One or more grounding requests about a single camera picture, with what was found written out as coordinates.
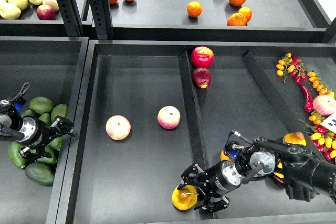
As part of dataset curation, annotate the white marker tag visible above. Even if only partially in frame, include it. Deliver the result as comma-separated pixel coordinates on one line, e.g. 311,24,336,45
321,112,336,133

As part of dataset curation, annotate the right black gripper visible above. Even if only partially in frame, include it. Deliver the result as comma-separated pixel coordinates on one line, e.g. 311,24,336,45
177,161,240,212

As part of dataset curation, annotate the red chili pepper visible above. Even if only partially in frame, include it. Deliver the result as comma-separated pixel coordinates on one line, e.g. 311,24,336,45
296,77,313,112

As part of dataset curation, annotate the orange cherry tomato string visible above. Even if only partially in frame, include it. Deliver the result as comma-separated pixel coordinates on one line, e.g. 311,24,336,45
307,71,335,99

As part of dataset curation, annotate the pink apple left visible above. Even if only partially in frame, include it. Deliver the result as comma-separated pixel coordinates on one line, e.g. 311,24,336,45
106,115,131,141

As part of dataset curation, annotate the black tray divider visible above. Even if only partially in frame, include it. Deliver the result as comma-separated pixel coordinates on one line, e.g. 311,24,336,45
178,49,218,220
242,51,324,160

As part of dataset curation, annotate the pink apple centre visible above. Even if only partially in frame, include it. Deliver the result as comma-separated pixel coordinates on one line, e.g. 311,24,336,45
157,105,181,130

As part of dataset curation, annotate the dark green avocado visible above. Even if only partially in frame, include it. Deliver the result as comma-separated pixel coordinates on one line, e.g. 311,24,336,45
25,162,55,186

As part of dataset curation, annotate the black tray divider right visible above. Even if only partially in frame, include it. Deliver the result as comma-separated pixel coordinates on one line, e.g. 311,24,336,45
242,51,324,160

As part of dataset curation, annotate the pink apple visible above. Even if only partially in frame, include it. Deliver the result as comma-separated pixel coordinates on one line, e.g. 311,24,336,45
157,105,181,130
106,115,131,141

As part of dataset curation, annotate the pink apple right bin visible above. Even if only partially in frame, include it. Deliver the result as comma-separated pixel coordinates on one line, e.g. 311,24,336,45
312,94,335,116

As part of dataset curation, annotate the peach on shelf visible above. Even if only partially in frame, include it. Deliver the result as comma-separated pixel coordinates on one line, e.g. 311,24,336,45
43,0,59,12

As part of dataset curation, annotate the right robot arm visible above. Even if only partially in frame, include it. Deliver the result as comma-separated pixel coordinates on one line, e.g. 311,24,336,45
175,131,335,212

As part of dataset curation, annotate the red apple on shelf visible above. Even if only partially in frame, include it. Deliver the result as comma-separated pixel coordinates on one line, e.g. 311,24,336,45
36,4,56,20

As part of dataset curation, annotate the black shelf upright post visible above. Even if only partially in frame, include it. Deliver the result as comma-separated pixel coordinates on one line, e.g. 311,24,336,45
89,0,114,40
57,0,83,37

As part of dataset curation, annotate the orange cherry tomato cluster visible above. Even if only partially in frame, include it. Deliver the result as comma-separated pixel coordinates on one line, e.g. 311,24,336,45
276,53,295,77

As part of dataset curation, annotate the yellow pear under arm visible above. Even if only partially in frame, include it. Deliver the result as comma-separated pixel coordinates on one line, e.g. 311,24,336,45
283,132,307,146

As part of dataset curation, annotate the yellow pear with stem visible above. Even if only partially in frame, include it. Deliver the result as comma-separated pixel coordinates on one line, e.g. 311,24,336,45
171,185,198,211

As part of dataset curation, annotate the red cherry tomato cluster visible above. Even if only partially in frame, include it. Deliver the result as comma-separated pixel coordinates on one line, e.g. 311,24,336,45
289,57,306,83

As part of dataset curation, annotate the dark red apple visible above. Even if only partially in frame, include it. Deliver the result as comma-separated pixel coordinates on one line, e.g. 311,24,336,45
192,68,212,89

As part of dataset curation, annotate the mixed cherry tomatoes lower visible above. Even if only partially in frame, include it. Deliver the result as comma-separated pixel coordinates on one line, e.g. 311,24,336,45
308,110,335,164

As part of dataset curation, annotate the yellow pear stem up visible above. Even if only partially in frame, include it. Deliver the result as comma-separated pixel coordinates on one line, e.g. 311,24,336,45
220,150,234,163

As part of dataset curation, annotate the black tray divider left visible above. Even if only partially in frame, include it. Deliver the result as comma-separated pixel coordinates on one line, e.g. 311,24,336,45
178,49,218,220

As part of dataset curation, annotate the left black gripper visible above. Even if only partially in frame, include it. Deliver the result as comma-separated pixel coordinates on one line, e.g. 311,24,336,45
15,115,76,163

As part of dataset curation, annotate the pale yellow pear shelf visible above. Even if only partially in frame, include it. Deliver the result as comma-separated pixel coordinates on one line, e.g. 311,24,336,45
1,3,21,20

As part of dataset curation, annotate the bright red apple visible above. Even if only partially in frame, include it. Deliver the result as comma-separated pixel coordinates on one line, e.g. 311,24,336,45
191,46,214,68

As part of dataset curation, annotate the black left tray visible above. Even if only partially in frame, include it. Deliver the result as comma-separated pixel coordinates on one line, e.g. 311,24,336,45
1,36,88,223

